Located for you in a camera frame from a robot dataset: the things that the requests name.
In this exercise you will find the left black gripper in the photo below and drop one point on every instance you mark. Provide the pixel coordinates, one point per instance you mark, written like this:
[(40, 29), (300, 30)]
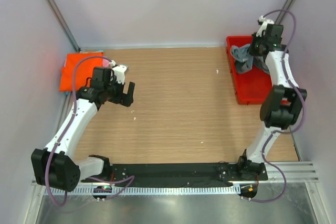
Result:
[(123, 98)]

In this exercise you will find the grey-blue t shirt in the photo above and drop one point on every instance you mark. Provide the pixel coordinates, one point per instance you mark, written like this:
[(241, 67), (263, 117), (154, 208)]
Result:
[(244, 62)]

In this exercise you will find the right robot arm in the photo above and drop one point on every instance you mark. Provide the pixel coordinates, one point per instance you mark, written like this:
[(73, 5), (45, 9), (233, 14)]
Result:
[(283, 104)]

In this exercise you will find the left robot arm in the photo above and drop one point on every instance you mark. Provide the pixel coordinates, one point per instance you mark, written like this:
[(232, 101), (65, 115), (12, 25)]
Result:
[(53, 165)]

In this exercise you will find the folded pink t shirt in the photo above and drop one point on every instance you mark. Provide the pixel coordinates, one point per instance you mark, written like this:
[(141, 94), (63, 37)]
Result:
[(105, 63)]

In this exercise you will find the folded orange t shirt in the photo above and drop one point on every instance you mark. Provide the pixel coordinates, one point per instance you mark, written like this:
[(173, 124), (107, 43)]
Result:
[(84, 71)]

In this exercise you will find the red plastic bin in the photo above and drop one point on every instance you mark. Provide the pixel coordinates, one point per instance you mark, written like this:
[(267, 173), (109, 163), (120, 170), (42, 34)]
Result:
[(250, 88)]

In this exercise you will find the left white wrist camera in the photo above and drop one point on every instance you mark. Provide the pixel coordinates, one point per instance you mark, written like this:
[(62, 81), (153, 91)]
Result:
[(118, 72)]

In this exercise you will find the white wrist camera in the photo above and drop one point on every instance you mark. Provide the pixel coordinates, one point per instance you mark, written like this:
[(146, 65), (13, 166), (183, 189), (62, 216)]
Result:
[(118, 72), (263, 22)]

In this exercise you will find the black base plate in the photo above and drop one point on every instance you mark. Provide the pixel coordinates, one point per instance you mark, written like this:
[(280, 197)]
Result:
[(183, 175)]

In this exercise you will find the slotted cable duct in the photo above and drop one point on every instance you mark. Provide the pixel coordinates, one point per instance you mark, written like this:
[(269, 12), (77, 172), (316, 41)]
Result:
[(95, 190)]

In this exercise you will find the left aluminium corner post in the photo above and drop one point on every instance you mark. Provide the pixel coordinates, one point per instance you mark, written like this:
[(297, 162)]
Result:
[(62, 22)]

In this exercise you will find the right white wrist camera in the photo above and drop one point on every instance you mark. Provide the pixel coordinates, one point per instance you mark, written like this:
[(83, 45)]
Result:
[(263, 22)]

